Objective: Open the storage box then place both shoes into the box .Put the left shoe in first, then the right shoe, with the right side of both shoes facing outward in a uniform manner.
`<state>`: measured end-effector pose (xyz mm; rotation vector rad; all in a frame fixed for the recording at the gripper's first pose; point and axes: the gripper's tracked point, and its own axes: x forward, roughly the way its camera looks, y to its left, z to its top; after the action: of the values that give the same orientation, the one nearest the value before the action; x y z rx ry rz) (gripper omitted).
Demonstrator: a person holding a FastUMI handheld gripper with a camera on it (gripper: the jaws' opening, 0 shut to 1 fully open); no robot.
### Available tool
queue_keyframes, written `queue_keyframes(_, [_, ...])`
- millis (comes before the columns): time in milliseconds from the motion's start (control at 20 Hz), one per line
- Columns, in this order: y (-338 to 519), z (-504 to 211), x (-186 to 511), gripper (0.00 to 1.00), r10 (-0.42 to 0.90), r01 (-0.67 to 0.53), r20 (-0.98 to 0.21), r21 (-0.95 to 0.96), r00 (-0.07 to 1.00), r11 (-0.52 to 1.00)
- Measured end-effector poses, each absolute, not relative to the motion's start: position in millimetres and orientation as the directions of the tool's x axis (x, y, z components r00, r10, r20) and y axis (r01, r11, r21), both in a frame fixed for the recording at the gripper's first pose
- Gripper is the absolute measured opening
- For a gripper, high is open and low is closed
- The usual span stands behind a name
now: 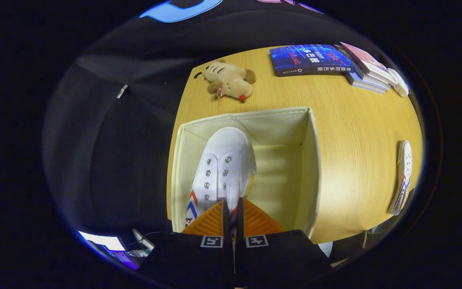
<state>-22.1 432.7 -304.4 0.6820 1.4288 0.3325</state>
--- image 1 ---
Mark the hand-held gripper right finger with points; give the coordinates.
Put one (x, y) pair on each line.
(239, 224)

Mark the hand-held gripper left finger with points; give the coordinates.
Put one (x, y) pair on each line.
(226, 224)

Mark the beige fabric storage box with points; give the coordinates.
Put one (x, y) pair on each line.
(279, 176)

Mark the white canvas shoe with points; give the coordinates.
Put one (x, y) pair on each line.
(225, 152)
(405, 168)

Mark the lit computer monitor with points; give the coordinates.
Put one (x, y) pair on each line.
(106, 242)

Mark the tan striped plush toy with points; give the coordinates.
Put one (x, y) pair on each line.
(231, 80)

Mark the silver clip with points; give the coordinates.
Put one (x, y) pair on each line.
(122, 91)

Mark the blue cover book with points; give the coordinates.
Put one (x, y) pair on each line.
(307, 58)

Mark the blue edged book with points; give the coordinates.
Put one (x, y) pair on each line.
(365, 86)

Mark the pink cover book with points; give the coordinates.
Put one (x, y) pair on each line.
(361, 58)

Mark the white plush toy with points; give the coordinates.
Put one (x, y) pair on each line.
(399, 82)

